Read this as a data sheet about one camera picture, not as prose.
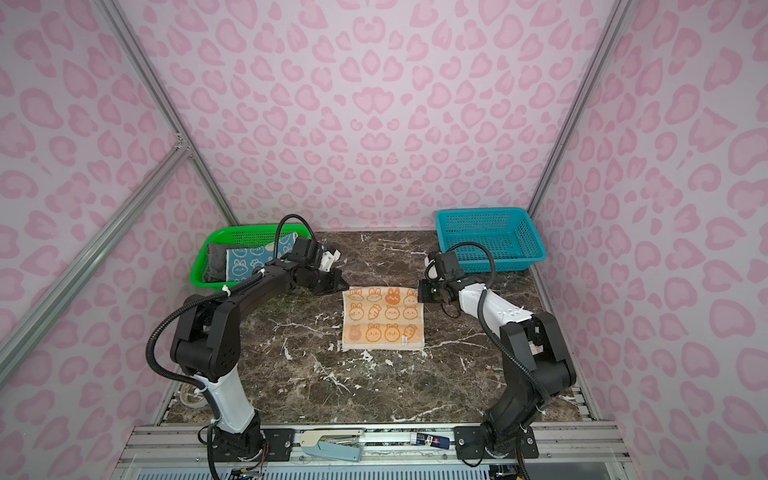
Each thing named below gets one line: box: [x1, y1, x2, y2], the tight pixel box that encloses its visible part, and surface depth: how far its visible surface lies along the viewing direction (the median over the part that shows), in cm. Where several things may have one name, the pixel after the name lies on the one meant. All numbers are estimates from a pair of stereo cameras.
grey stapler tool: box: [301, 429, 365, 462], surface depth 73 cm
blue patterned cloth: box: [226, 232, 299, 282], surface depth 106 cm
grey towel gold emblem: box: [204, 243, 237, 283], surface depth 100 cm
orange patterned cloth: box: [342, 286, 425, 350], surface depth 94 cm
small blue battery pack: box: [416, 432, 450, 450], surface depth 74 cm
